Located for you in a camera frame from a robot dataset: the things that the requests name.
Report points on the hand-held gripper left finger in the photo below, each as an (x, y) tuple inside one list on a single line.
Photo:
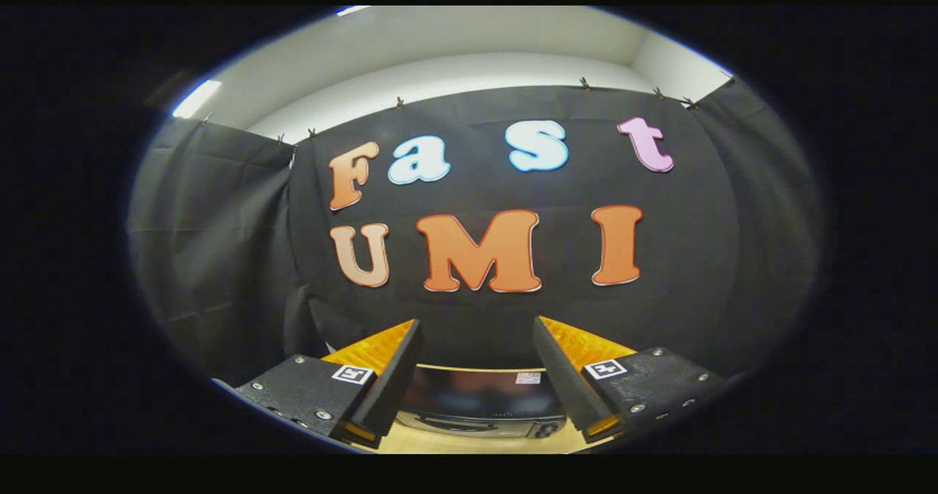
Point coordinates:
[(392, 380)]

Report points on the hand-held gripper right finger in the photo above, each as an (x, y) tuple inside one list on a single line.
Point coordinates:
[(564, 377)]

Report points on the black toaster oven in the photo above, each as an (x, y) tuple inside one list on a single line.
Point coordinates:
[(476, 395)]

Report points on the row of small cloth clips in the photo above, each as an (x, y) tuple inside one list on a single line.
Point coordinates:
[(399, 102)]

